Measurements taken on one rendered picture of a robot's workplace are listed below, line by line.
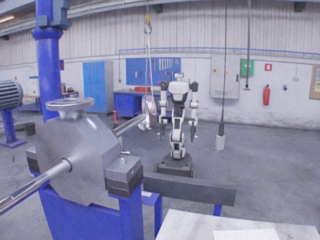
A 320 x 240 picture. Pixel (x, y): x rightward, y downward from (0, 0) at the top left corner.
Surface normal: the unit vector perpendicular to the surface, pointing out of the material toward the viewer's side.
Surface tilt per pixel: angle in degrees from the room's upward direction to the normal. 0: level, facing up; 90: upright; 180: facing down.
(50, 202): 90
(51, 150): 90
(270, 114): 90
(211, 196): 90
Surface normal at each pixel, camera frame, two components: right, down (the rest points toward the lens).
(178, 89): -0.25, 0.25
